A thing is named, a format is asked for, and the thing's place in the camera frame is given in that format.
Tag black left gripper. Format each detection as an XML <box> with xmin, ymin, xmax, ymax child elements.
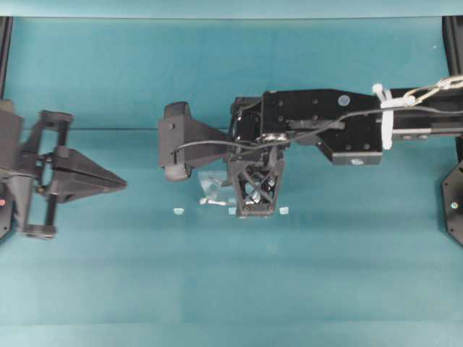
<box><xmin>10</xmin><ymin>110</ymin><xmax>127</xmax><ymax>239</ymax></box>

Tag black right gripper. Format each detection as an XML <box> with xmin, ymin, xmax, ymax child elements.
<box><xmin>229</xmin><ymin>91</ymin><xmax>289</xmax><ymax>218</ymax></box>

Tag silver zip bag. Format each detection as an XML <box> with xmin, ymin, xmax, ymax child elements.
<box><xmin>199</xmin><ymin>176</ymin><xmax>235</xmax><ymax>206</ymax></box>

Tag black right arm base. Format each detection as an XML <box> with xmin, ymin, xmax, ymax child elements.
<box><xmin>441</xmin><ymin>162</ymin><xmax>463</xmax><ymax>246</ymax></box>

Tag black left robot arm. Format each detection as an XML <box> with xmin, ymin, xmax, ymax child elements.
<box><xmin>1</xmin><ymin>99</ymin><xmax>127</xmax><ymax>240</ymax></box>

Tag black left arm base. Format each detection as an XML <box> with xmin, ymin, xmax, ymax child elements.
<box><xmin>0</xmin><ymin>17</ymin><xmax>14</xmax><ymax>99</ymax></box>

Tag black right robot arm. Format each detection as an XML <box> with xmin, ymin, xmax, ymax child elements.
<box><xmin>226</xmin><ymin>89</ymin><xmax>384</xmax><ymax>218</ymax></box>

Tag white tape marker left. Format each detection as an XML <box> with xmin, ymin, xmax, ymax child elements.
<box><xmin>173</xmin><ymin>207</ymin><xmax>184</xmax><ymax>215</ymax></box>

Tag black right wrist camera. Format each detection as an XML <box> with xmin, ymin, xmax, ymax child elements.
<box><xmin>158</xmin><ymin>102</ymin><xmax>228</xmax><ymax>181</ymax></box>

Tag white cable ties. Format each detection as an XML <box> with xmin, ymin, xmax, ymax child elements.
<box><xmin>372</xmin><ymin>83</ymin><xmax>415</xmax><ymax>150</ymax></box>

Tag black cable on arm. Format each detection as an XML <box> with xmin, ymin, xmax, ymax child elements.
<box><xmin>173</xmin><ymin>106</ymin><xmax>463</xmax><ymax>163</ymax></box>

